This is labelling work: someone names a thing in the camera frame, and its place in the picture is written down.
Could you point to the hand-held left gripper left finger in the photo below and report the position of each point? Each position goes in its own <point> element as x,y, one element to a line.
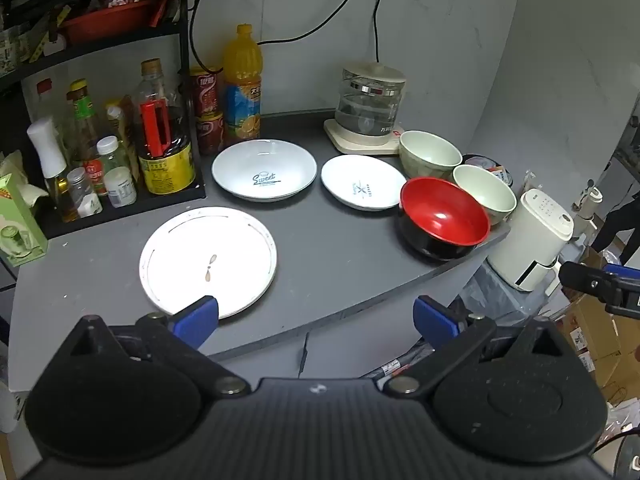
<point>197,317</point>

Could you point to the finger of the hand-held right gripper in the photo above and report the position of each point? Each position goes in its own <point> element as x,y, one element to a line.
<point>582,280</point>
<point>625,273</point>

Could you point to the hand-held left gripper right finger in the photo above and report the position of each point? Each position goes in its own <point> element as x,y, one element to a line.
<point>434,321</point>

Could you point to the white rimmed plate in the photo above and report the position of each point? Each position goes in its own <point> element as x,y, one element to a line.
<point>200,245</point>

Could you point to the deep white plate blue print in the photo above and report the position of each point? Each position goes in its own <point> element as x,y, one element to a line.
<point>265,165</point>

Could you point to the cardboard box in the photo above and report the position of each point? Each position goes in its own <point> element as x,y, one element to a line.
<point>595,325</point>
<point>622,375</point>

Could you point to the clear plastic bag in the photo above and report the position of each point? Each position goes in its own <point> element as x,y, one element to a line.
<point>492,295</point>

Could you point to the white countertop appliance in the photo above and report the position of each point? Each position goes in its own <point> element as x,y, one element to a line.
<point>527,235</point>

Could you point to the red and black bowl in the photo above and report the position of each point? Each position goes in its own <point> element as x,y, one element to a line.
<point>440,215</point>

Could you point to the black kitchen rack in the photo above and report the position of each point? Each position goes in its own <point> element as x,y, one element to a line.
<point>160,199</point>

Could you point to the pale green bowl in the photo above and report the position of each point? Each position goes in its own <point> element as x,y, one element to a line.
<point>487,192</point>
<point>427,152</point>

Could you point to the large soy sauce bottle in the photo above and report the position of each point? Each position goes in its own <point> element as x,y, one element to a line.
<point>167,170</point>

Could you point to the black round tin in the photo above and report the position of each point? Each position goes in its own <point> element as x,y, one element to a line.
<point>487,162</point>

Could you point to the white plastic jar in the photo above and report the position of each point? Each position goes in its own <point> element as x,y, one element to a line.
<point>120,187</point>

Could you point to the small white plate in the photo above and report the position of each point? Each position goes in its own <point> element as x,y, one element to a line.
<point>362,182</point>

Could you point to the glass salt shaker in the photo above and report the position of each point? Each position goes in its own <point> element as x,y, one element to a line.
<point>82,192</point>

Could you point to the red drink can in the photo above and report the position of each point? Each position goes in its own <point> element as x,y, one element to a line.
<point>210,132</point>
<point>205,92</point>

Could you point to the clear bottle white cap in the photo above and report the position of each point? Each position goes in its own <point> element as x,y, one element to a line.
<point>112,152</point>

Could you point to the green tissue box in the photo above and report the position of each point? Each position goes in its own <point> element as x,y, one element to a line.
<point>20,230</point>

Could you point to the orange juice bottle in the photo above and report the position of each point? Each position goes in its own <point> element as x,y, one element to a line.
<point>242,95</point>

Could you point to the oil bottle white spray cap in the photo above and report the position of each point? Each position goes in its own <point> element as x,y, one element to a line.
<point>47,145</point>

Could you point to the glass electric kettle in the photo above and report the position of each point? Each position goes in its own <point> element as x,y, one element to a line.
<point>370,100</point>

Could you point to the crumpled pale paper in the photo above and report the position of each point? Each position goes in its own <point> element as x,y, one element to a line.
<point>17,172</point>

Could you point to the dark bottle red label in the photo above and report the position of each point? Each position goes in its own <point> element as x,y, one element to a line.
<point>84,110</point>

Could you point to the clear bottle red cap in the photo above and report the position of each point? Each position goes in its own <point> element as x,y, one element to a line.
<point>46,102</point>

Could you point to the red plastic basin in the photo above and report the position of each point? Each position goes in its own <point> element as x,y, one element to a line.
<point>107,20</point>

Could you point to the pile of seasoning packets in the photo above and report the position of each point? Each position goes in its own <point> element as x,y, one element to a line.
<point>30,40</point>

